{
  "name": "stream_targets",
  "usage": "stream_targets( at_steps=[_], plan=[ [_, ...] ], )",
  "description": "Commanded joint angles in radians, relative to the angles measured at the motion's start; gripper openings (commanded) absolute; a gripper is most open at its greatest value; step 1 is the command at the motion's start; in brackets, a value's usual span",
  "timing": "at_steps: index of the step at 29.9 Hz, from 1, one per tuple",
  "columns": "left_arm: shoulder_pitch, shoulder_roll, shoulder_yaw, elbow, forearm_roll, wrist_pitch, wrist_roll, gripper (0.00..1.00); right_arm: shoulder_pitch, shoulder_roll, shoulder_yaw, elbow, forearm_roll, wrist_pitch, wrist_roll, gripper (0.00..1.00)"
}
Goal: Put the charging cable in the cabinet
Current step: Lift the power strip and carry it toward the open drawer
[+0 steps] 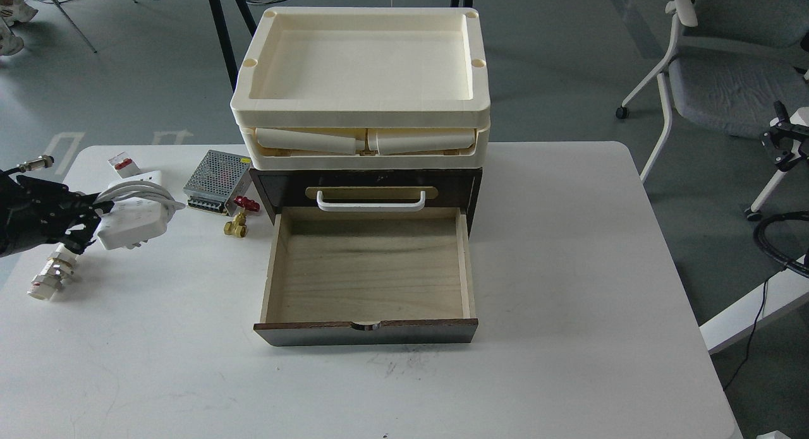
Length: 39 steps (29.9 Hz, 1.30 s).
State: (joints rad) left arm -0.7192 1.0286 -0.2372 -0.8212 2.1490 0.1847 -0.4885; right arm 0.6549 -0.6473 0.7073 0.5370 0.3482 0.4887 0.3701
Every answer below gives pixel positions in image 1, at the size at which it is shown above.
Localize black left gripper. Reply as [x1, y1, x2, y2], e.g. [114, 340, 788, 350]
[1, 169, 114, 256]

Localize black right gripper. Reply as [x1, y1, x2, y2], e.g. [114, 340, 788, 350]
[760, 100, 808, 173]

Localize white power strip with cable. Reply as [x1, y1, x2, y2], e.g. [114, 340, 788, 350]
[96, 169, 186, 250]

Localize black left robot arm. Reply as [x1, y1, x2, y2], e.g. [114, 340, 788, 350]
[1, 168, 114, 257]

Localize white red circuit breaker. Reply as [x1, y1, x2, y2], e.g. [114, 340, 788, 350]
[109, 152, 143, 178]

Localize metal mesh power supply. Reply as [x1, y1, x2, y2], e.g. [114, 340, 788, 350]
[184, 150, 252, 215]

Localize open wooden drawer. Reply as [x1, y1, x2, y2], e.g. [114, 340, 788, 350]
[253, 208, 478, 347]

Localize cream plastic stacked tray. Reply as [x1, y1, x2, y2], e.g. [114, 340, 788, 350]
[231, 7, 490, 171]

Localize black cable hose right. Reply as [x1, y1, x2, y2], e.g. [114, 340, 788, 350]
[753, 212, 809, 279]

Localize thin black floor cable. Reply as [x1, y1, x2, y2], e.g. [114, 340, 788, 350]
[722, 278, 769, 390]

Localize brass valve red handle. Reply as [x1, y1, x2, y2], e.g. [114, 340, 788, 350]
[223, 195, 260, 238]

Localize white drawer handle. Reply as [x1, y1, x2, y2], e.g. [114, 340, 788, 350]
[315, 191, 427, 212]

